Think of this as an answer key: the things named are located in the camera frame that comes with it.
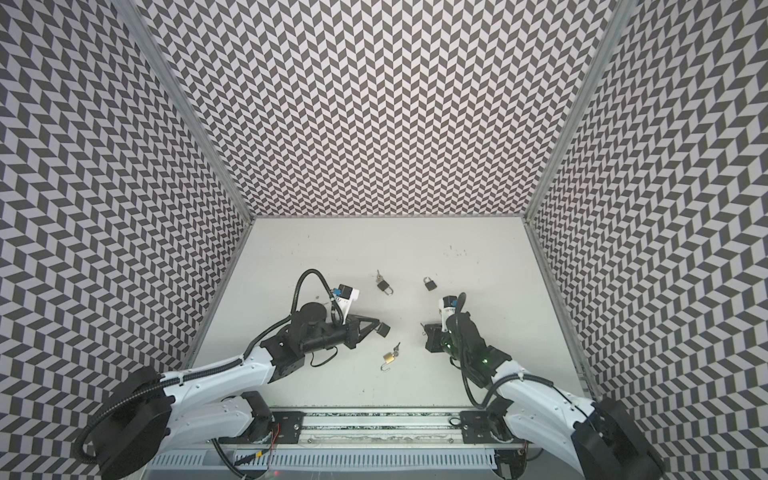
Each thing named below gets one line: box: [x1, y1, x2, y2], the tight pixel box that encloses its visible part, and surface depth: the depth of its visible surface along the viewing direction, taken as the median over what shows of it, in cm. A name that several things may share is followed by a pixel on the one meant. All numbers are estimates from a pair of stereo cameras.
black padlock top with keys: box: [376, 269, 394, 296], surface depth 101 cm
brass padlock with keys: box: [380, 342, 401, 371], surface depth 86 cm
